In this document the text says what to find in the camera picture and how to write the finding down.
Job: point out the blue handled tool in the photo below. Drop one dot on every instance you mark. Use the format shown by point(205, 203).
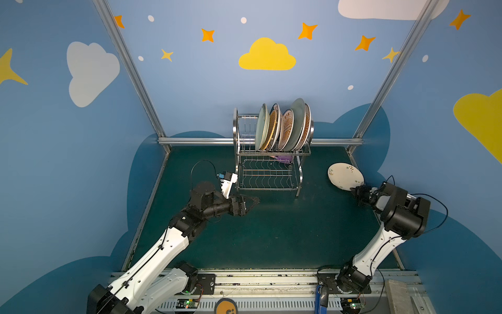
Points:
point(321, 299)

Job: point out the pink purple silicone spatula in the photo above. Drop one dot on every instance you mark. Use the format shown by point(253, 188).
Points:
point(284, 159)

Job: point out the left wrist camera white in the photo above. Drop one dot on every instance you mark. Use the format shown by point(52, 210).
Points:
point(227, 180)

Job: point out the orange woven plate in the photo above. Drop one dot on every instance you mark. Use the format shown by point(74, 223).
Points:
point(269, 136)

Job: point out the light green flower plate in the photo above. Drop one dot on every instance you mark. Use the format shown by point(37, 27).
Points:
point(262, 127)

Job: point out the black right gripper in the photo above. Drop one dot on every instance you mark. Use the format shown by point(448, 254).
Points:
point(363, 192)

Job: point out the white cloud motif plate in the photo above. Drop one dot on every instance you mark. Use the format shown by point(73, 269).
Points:
point(306, 128)

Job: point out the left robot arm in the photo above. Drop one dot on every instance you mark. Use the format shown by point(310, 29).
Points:
point(141, 289)

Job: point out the white red-berry plate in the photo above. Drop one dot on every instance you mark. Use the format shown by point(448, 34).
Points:
point(345, 176)

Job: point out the plain pale green plate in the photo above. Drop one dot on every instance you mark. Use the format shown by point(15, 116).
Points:
point(298, 108)

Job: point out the stainless steel dish rack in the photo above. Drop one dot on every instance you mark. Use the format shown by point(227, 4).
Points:
point(258, 170)

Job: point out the round black orange logo disc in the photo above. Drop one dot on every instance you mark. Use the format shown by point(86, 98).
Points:
point(226, 306)

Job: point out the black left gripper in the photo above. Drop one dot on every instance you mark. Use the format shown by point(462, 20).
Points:
point(241, 205)

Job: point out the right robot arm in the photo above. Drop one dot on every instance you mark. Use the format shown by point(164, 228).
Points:
point(402, 217)

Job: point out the green rim lettered plate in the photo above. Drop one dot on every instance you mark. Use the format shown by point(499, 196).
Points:
point(277, 129)

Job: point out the grey block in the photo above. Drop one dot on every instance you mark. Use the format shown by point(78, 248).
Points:
point(398, 297)

